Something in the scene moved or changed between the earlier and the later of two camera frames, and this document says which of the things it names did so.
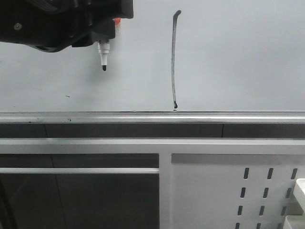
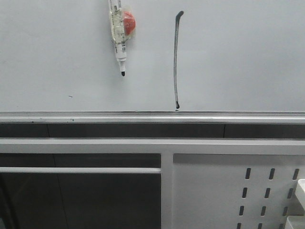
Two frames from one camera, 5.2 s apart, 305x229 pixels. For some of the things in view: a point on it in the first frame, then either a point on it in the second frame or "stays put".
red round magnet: (117, 20) -> (129, 23)
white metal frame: (165, 147) stays put
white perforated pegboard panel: (234, 191) stays put
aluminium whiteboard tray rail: (152, 117) stays put
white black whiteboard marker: (103, 47) -> (118, 34)
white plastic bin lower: (294, 222) stays put
